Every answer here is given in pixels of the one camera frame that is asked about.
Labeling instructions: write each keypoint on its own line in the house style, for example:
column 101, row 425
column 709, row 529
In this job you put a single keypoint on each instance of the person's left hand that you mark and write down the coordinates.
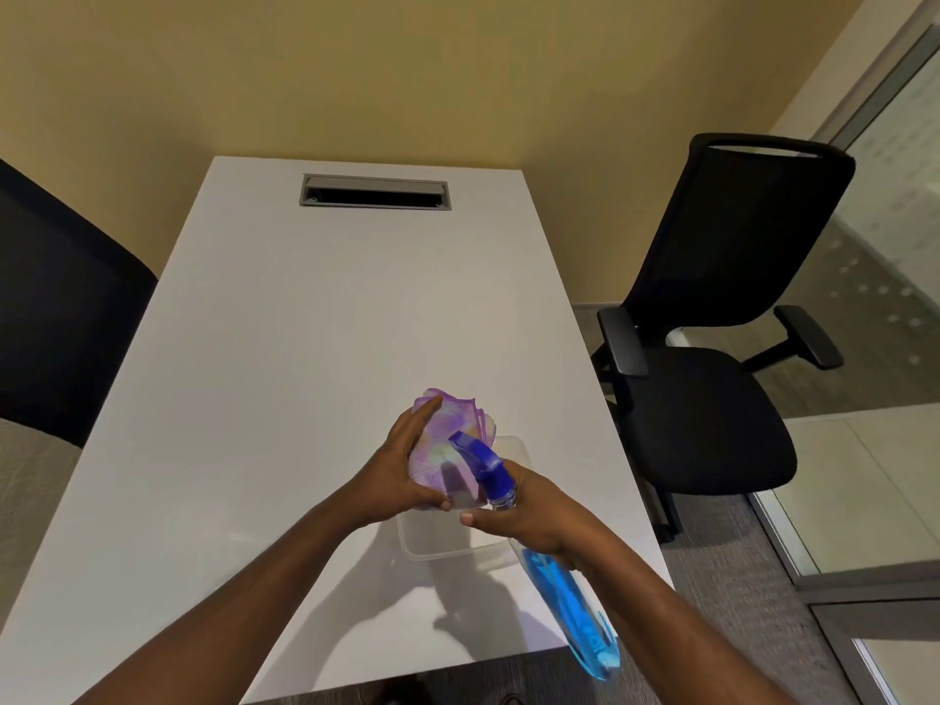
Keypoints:
column 389, row 475

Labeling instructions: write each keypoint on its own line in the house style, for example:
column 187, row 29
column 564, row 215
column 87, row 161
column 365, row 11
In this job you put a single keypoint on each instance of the person's right hand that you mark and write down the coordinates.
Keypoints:
column 532, row 510

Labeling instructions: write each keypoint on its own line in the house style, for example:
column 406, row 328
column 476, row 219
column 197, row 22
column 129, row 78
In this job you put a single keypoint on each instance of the person's right thumb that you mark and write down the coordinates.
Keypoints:
column 486, row 516

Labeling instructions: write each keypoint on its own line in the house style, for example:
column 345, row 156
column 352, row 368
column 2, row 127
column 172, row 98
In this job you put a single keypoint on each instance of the person's left thumb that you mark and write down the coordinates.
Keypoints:
column 430, row 497

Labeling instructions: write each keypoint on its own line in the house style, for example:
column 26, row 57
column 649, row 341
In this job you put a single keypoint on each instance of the purple cleaning cloth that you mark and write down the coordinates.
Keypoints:
column 455, row 451

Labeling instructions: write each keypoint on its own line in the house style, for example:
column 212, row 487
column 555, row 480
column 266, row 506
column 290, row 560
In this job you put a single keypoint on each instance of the blue spray bottle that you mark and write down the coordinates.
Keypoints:
column 565, row 587

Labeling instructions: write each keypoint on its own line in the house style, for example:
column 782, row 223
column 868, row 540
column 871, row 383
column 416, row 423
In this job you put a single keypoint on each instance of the person's right forearm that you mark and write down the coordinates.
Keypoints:
column 661, row 624

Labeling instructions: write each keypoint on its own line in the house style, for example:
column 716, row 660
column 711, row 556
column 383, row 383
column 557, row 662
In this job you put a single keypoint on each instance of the person's left forearm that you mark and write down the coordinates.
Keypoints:
column 224, row 609

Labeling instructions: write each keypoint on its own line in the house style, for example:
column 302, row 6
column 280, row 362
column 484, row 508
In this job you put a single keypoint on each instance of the clear plastic container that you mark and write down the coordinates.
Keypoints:
column 448, row 528

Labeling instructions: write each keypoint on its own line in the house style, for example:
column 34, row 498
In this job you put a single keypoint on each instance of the black office chair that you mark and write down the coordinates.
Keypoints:
column 723, row 345

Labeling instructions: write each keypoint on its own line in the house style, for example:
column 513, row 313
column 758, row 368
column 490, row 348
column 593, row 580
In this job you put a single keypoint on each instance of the black mesh chair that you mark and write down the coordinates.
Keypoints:
column 55, row 315

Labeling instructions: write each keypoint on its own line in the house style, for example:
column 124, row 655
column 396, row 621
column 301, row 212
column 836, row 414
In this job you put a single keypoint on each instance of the glass partition frame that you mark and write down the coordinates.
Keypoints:
column 855, row 359

